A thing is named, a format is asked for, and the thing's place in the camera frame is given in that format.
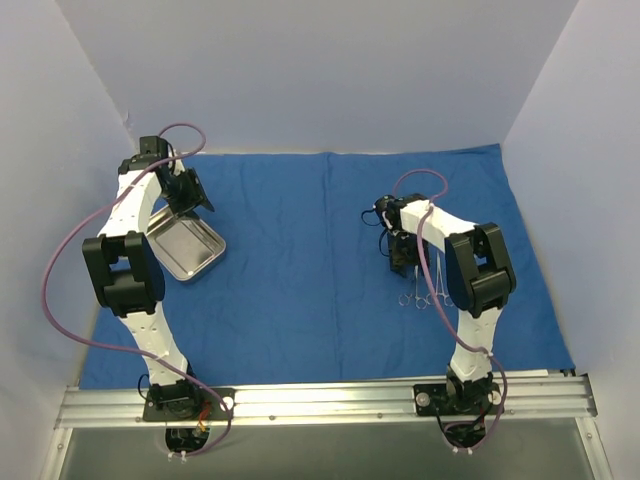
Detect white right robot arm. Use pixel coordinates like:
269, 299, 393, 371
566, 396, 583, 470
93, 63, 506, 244
374, 194, 516, 413

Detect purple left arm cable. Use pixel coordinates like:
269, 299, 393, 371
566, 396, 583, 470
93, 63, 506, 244
40, 122, 236, 459

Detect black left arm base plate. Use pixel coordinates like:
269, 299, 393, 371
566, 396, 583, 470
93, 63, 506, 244
142, 381, 229, 423

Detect blue surgical drape cloth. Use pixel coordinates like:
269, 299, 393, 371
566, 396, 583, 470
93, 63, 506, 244
77, 143, 575, 389

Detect steel surgical forceps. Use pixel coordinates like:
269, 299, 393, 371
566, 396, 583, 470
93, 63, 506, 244
414, 265, 432, 310

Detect aluminium front frame rail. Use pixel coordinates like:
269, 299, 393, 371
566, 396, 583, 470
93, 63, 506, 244
55, 370, 597, 429

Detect steel hemostat clamp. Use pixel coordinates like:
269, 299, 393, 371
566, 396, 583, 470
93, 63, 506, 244
398, 265, 425, 309

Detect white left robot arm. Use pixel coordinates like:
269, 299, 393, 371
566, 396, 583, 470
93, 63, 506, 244
82, 136, 214, 419

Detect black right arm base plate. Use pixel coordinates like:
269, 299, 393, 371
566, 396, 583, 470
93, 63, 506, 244
412, 379, 502, 417

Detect stainless steel instrument tray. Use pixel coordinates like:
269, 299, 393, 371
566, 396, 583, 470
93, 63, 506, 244
146, 206, 227, 283

